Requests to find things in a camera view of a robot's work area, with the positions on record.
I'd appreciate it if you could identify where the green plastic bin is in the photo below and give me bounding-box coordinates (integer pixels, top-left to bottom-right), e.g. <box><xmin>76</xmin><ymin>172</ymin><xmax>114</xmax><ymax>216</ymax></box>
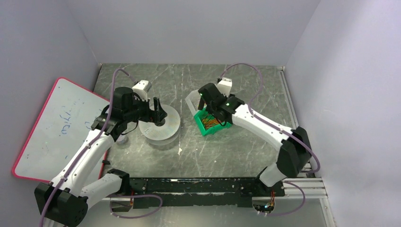
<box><xmin>193</xmin><ymin>109</ymin><xmax>232</xmax><ymax>136</ymax></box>

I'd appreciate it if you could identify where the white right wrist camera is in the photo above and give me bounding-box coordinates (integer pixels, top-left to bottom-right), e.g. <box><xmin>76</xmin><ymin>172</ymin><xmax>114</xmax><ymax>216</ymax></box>
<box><xmin>217</xmin><ymin>77</ymin><xmax>233</xmax><ymax>97</ymax></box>

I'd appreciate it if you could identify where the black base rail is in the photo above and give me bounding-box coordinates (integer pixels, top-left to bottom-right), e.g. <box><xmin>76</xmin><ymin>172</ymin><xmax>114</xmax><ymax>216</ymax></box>
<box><xmin>112</xmin><ymin>177</ymin><xmax>285</xmax><ymax>211</ymax></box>

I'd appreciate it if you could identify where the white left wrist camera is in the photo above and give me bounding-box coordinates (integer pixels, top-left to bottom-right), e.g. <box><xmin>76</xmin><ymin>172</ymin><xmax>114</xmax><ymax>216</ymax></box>
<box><xmin>132</xmin><ymin>80</ymin><xmax>152</xmax><ymax>102</ymax></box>

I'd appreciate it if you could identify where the clear white plastic bin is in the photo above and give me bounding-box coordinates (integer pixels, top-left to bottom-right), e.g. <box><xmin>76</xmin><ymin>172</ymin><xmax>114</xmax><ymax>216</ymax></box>
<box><xmin>185</xmin><ymin>90</ymin><xmax>201</xmax><ymax>116</ymax></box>

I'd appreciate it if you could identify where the pink framed whiteboard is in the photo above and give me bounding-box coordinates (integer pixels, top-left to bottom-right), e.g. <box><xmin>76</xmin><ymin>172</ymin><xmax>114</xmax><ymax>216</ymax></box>
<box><xmin>12</xmin><ymin>78</ymin><xmax>109</xmax><ymax>182</ymax></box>

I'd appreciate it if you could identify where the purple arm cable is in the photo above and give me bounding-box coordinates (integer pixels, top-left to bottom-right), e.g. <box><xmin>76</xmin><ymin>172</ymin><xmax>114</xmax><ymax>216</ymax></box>
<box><xmin>38</xmin><ymin>68</ymin><xmax>164</xmax><ymax>227</ymax></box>
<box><xmin>219</xmin><ymin>63</ymin><xmax>321</xmax><ymax>218</ymax></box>

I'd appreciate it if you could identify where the mixed coloured wire bundle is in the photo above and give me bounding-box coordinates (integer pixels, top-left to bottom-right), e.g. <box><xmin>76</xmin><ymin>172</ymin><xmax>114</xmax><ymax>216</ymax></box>
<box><xmin>200</xmin><ymin>114</ymin><xmax>227</xmax><ymax>130</ymax></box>

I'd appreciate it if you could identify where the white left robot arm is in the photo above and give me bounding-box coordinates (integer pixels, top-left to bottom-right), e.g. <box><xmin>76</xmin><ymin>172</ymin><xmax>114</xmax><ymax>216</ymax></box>
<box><xmin>34</xmin><ymin>87</ymin><xmax>167</xmax><ymax>227</ymax></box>

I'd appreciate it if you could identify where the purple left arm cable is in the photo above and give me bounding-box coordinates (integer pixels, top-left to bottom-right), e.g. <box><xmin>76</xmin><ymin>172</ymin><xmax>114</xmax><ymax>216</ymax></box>
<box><xmin>38</xmin><ymin>68</ymin><xmax>164</xmax><ymax>227</ymax></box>

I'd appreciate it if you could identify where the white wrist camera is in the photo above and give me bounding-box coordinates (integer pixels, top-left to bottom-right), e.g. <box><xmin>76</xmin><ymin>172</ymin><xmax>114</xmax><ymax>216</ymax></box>
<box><xmin>217</xmin><ymin>77</ymin><xmax>233</xmax><ymax>97</ymax></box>
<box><xmin>132</xmin><ymin>80</ymin><xmax>152</xmax><ymax>102</ymax></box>

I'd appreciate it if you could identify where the grey perforated cable spool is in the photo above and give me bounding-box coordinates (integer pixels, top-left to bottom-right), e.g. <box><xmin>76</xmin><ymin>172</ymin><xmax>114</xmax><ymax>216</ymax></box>
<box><xmin>139</xmin><ymin>104</ymin><xmax>181</xmax><ymax>146</ymax></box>

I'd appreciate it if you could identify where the small grey round cap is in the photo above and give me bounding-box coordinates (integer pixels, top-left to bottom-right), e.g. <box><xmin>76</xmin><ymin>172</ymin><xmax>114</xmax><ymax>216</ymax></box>
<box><xmin>116</xmin><ymin>135</ymin><xmax>129</xmax><ymax>146</ymax></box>

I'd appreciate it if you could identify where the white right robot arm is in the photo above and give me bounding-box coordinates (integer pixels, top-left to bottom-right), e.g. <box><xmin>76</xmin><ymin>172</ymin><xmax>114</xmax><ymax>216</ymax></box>
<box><xmin>198</xmin><ymin>83</ymin><xmax>312</xmax><ymax>187</ymax></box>

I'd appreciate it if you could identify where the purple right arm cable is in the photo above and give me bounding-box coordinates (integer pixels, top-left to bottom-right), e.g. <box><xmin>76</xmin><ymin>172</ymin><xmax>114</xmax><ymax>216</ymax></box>
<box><xmin>219</xmin><ymin>63</ymin><xmax>321</xmax><ymax>218</ymax></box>

